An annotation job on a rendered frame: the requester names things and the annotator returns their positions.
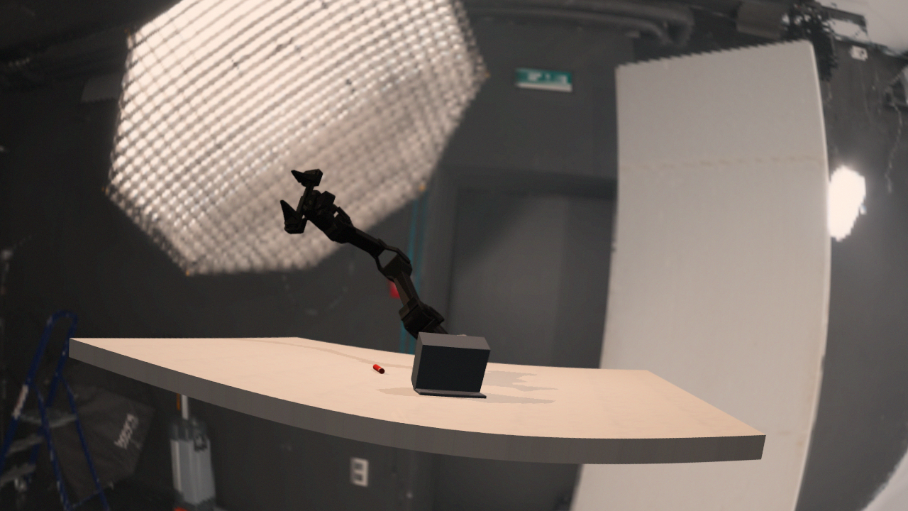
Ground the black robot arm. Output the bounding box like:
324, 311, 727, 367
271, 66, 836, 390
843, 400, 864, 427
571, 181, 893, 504
311, 190, 448, 340

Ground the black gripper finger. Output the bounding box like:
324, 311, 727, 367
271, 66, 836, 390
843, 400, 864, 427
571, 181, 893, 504
291, 170, 317, 182
280, 200, 303, 225

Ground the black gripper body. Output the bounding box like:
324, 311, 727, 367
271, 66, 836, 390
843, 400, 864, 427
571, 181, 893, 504
284, 169, 323, 234

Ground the grey flat panel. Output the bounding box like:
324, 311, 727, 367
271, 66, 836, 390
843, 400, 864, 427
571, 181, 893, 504
411, 332, 491, 399

